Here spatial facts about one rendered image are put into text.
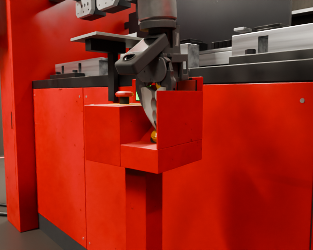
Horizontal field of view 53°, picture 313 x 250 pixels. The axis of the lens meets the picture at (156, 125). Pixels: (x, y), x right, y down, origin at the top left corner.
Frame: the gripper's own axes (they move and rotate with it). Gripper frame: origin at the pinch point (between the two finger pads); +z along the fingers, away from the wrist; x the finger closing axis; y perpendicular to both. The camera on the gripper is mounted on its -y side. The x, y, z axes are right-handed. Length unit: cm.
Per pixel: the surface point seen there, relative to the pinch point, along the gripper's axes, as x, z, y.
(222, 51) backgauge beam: 19, -17, 70
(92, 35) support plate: 41, -23, 22
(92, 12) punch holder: 78, -40, 56
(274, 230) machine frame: -17.8, 26.6, 19.0
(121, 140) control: 4.5, 2.4, -5.7
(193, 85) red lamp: -2.8, -7.2, 9.9
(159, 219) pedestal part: 2.1, 21.8, 1.8
